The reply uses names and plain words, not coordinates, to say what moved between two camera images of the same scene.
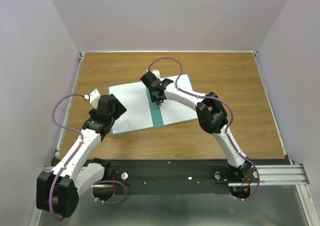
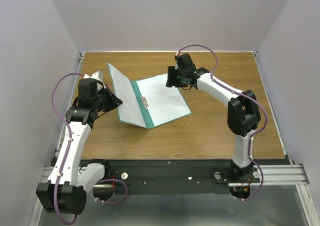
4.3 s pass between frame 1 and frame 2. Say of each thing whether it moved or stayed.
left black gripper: moved
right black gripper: moved
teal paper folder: moved
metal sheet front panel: stayed
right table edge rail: stayed
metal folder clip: moved
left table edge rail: stayed
